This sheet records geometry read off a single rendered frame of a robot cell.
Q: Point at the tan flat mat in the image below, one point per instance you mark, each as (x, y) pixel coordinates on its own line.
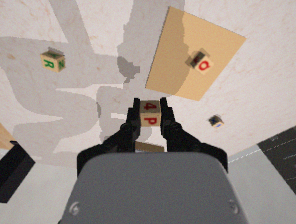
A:
(182, 38)

